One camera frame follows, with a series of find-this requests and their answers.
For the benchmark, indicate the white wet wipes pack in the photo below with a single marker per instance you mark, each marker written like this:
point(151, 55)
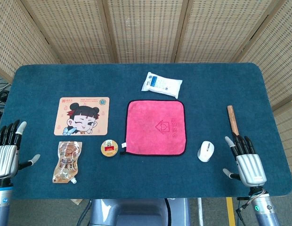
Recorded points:
point(160, 84)

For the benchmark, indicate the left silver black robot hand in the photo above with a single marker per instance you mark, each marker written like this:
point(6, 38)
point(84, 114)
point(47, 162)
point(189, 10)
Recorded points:
point(5, 155)

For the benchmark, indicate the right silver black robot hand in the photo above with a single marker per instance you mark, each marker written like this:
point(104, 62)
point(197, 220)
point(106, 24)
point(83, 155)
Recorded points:
point(250, 168)

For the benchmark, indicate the white computer mouse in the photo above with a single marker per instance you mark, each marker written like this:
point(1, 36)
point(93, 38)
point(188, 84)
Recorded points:
point(205, 151)

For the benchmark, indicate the grey-blue robot torso base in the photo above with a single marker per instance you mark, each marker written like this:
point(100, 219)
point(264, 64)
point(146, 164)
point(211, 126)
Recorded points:
point(136, 212)

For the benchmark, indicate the cartoon girl mouse pad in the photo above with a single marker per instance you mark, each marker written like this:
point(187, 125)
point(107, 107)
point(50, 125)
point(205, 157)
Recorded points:
point(99, 127)

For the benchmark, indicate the brown paper scrap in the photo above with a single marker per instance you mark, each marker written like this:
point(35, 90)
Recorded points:
point(77, 202)

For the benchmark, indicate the round gold tin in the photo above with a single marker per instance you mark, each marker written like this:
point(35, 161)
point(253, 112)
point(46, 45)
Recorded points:
point(109, 148)

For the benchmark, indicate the white table leg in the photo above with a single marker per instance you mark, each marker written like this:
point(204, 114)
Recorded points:
point(200, 212)

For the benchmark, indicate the woven bamboo folding screen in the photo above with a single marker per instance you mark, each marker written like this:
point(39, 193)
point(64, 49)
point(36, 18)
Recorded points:
point(146, 30)

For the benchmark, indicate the teal carpet table cover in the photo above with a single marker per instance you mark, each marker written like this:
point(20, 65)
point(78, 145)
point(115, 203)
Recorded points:
point(207, 106)

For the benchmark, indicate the pink square towel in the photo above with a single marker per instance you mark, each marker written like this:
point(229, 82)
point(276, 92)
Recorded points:
point(150, 127)

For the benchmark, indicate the brown wooden stick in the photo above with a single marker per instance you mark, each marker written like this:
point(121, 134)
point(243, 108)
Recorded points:
point(232, 120)

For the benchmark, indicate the brown drink spout pouch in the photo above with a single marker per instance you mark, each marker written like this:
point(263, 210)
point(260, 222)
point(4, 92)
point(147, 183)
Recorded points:
point(66, 164)

